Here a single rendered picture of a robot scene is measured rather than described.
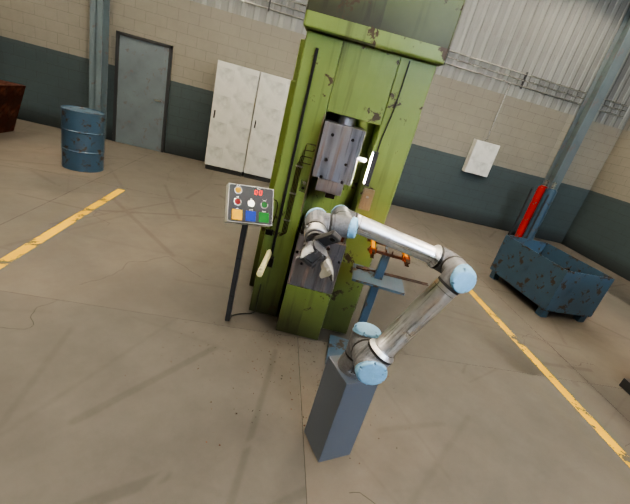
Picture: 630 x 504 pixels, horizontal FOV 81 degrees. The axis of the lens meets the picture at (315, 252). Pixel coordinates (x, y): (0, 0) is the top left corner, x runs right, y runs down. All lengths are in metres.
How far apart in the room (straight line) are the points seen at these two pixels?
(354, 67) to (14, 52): 8.16
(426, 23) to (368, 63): 0.43
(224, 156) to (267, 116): 1.22
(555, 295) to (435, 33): 3.85
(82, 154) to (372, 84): 4.93
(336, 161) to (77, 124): 4.68
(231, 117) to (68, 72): 3.43
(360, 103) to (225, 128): 5.45
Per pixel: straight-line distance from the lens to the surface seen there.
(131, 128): 9.22
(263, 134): 8.02
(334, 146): 2.76
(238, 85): 8.01
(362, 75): 2.90
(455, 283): 1.69
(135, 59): 9.09
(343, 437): 2.38
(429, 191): 9.57
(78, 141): 6.72
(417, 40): 2.90
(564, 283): 5.69
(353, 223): 1.51
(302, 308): 3.13
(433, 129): 9.29
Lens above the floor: 1.89
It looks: 22 degrees down
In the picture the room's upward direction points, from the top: 15 degrees clockwise
